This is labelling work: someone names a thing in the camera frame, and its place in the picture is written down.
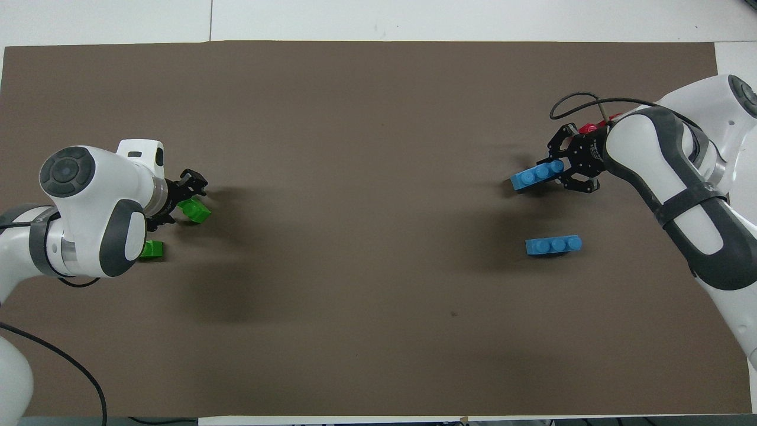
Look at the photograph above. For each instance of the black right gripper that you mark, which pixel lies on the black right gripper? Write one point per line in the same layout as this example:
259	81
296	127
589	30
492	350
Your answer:
591	155

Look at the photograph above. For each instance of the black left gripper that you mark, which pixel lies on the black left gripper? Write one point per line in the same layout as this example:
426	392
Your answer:
176	198

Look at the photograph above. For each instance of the green two-stud toy block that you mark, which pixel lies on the green two-stud toy block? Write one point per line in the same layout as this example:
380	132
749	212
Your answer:
194	211
152	249

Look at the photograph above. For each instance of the blue three-stud toy block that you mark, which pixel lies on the blue three-stud toy block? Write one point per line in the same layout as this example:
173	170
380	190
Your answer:
535	176
553	245

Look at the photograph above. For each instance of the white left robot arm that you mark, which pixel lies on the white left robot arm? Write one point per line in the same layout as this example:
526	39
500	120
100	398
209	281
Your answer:
89	189

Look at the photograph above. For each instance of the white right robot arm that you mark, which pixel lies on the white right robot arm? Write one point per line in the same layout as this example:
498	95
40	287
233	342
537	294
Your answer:
680	148

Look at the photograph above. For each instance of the brown table mat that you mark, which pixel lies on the brown table mat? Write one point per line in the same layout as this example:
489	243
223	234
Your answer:
378	325

